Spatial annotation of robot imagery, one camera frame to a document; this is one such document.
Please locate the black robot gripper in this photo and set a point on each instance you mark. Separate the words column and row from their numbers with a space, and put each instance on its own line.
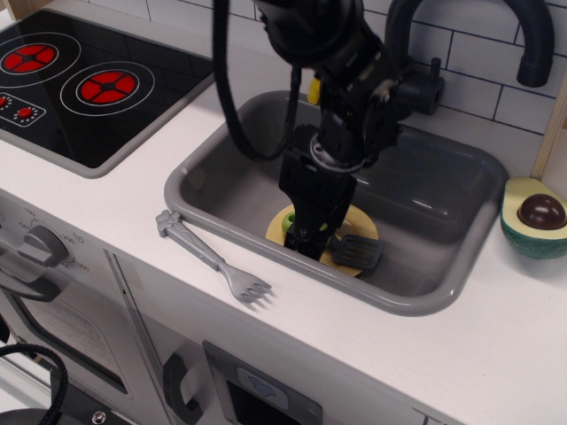
column 320, row 197

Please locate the green handled grey spatula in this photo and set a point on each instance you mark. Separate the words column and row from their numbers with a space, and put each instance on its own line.
column 353, row 251

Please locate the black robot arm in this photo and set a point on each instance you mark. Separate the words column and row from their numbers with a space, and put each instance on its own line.
column 358, row 80

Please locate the yellow plastic plate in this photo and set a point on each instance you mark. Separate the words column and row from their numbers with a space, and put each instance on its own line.
column 356, row 223

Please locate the grey plastic sink basin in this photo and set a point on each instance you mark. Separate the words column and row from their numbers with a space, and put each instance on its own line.
column 433, row 201

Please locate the grey plastic toy fork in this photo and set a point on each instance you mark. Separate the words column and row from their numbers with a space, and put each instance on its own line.
column 244, row 287

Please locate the yellow toy banana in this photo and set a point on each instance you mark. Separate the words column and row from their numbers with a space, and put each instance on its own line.
column 314, row 91

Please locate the grey dishwasher panel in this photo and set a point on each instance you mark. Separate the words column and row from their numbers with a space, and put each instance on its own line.
column 249, row 396

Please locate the dark grey faucet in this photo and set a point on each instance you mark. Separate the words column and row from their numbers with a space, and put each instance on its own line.
column 421, row 91

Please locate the toy avocado half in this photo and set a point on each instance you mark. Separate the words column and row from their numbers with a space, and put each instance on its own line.
column 533, row 218

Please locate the toy oven door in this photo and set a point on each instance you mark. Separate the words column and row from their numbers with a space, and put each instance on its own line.
column 87, row 331

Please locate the grey oven knob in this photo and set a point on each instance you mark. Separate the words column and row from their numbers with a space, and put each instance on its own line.
column 43, row 247

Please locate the black toy stovetop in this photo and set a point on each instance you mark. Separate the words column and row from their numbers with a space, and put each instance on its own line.
column 83, row 96

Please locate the dark grey cabinet handle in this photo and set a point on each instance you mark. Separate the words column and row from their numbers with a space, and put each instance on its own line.
column 173, row 372

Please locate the grey oven door handle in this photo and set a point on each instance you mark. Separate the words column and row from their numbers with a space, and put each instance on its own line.
column 25, row 279

